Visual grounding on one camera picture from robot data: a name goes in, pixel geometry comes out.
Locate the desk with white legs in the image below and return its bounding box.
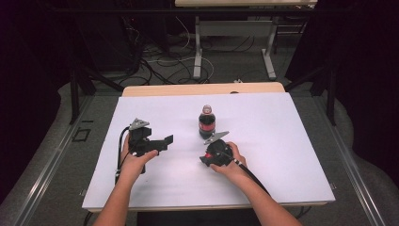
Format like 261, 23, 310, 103
174, 0, 318, 81

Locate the person's right hand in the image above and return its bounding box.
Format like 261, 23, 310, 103
209, 141, 248, 183

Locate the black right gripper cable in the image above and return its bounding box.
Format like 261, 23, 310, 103
219, 152, 271, 196

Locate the bundle of black floor cables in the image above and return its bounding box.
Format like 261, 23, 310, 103
121, 15, 196, 87

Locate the person's left hand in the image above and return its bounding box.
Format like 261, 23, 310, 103
119, 135, 159, 186

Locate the black metal stand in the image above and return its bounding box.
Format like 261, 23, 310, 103
69, 62, 124, 125
283, 62, 338, 126

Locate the aluminium floor rail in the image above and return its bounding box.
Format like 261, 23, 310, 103
313, 95, 389, 226
10, 95, 95, 226

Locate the dark curtain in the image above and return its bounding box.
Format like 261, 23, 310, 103
0, 0, 76, 205
285, 0, 399, 186

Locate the white floor cable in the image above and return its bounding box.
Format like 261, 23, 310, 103
147, 15, 215, 84

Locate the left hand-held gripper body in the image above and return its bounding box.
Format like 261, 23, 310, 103
127, 118, 160, 157

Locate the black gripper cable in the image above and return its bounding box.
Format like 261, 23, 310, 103
115, 126, 131, 185
219, 152, 271, 196

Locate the dark soda bottle red label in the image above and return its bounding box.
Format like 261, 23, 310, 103
198, 105, 216, 140

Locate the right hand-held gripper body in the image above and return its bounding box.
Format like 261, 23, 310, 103
203, 131, 235, 168

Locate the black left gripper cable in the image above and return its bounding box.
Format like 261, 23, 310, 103
115, 126, 131, 185

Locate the white board mat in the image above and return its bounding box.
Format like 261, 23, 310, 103
82, 92, 336, 210

